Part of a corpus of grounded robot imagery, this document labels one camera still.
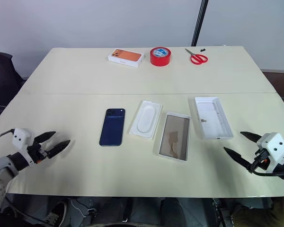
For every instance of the closed orange-print phone box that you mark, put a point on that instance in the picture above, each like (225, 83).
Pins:
(126, 57)

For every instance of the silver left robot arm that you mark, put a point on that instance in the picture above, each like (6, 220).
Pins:
(1, 170)

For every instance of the black mesh office chair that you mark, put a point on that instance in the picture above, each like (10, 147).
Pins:
(3, 78)

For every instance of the dark blue smartphone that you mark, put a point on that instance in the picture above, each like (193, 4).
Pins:
(112, 128)

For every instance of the white box lid brown inside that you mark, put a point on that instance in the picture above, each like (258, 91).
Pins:
(175, 136)

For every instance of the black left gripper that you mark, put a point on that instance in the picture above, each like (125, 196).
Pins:
(36, 152)

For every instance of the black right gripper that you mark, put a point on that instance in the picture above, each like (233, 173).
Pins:
(260, 160)

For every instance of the dark shoe with white laces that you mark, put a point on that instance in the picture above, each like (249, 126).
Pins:
(56, 214)

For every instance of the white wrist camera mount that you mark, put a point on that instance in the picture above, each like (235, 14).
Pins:
(273, 144)
(20, 138)

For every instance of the white moulded insert tray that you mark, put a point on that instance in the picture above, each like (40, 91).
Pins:
(145, 119)

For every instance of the white open phone box base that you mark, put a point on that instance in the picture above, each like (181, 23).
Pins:
(214, 118)

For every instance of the black metal pole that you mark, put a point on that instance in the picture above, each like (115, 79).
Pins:
(200, 21)

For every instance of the brown wooden cabinet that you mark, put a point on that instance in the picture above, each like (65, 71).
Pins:
(280, 82)

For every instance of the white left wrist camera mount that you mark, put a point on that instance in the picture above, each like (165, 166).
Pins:
(20, 138)

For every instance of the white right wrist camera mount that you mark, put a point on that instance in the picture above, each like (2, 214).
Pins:
(273, 144)

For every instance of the red tape roll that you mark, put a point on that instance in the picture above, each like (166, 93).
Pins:
(159, 58)

